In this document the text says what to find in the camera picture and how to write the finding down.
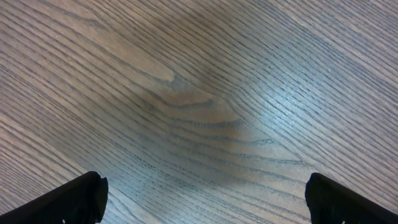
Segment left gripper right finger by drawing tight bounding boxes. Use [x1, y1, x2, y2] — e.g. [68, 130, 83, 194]
[305, 172, 397, 224]

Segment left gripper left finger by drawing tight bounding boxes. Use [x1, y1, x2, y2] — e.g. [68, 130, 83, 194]
[1, 171, 108, 224]

